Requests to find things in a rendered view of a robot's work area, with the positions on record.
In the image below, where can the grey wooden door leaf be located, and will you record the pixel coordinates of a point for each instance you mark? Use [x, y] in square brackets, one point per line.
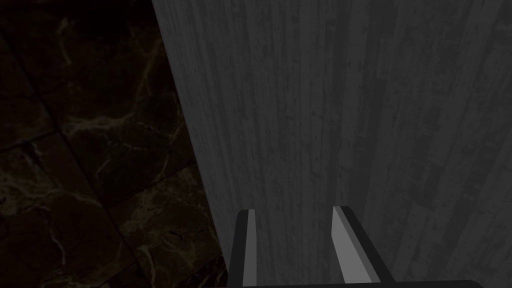
[320, 112]

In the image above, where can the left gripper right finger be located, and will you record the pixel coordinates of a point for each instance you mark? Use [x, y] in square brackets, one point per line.
[354, 248]

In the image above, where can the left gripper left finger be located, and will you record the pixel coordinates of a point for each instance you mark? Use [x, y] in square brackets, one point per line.
[244, 252]

